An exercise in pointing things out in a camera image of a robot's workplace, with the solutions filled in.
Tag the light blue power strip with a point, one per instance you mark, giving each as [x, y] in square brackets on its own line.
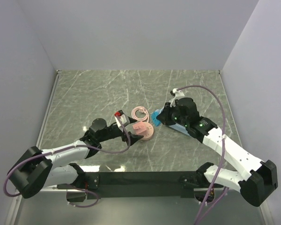
[180, 129]

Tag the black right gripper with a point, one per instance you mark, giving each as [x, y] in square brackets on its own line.
[164, 116]

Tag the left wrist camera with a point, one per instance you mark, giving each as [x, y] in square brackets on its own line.
[122, 120]

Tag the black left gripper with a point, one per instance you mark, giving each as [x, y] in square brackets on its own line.
[133, 138]

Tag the blue plug adapter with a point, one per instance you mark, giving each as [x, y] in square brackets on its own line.
[154, 115]

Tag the pink cube socket adapter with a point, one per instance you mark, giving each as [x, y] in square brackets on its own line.
[140, 128]

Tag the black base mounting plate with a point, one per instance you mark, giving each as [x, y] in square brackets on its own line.
[144, 184]

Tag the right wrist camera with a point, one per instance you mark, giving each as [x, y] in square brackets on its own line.
[176, 95]

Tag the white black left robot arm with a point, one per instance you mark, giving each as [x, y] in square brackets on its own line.
[38, 168]

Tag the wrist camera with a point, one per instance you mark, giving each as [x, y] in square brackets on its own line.
[122, 120]
[176, 95]

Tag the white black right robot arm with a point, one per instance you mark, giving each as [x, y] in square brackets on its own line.
[253, 178]

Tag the pink round power strip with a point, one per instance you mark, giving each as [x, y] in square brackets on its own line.
[150, 132]

